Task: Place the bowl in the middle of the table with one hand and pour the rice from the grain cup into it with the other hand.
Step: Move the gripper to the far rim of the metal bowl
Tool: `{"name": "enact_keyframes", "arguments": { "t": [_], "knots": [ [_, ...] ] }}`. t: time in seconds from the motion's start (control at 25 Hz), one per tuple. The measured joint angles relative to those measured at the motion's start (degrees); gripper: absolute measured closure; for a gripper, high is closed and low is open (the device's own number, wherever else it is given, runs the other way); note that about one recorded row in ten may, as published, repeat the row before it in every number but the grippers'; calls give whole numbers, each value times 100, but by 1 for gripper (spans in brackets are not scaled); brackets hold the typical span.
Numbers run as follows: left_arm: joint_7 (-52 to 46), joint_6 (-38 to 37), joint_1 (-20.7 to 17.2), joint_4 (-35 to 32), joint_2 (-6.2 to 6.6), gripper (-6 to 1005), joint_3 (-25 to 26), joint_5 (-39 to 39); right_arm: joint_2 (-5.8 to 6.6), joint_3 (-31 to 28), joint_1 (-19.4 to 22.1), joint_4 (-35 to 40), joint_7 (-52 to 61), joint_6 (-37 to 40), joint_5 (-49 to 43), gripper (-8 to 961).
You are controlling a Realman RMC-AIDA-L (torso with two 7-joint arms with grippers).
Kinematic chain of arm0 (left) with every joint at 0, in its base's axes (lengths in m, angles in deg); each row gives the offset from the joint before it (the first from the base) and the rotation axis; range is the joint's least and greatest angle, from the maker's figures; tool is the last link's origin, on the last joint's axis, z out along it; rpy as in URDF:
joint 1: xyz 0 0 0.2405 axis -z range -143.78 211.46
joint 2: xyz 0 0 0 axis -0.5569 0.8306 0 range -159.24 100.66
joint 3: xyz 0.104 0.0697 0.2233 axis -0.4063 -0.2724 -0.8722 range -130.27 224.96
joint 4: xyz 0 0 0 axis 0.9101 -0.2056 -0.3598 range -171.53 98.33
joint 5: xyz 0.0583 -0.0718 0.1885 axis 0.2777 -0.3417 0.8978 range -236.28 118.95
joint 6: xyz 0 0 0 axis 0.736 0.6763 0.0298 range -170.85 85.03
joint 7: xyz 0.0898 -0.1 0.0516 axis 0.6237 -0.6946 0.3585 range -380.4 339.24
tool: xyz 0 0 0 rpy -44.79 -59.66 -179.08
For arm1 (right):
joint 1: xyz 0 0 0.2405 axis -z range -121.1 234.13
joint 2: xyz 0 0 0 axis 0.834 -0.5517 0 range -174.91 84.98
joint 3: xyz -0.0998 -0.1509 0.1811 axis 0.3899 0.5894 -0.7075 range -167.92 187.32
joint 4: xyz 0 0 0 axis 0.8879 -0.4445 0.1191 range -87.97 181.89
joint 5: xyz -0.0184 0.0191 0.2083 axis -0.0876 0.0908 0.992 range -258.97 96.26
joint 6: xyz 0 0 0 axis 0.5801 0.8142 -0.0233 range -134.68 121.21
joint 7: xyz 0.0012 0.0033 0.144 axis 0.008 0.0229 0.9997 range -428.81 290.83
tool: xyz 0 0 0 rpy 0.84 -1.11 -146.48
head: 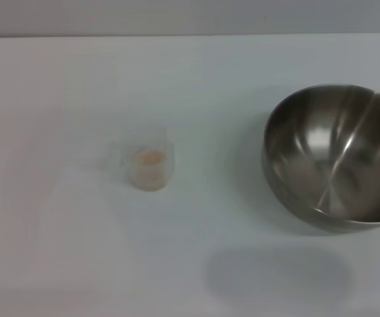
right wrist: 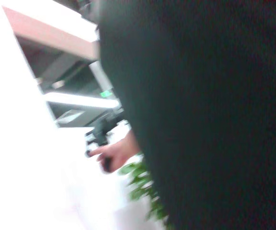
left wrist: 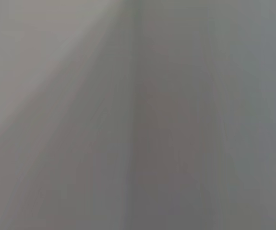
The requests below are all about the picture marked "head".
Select clear plastic measuring cup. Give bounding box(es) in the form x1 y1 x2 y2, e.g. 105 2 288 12
108 126 176 193

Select white rice grains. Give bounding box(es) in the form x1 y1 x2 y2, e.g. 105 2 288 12
132 149 167 191

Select stainless steel mixing bowl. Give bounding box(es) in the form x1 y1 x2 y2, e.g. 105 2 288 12
260 83 380 232

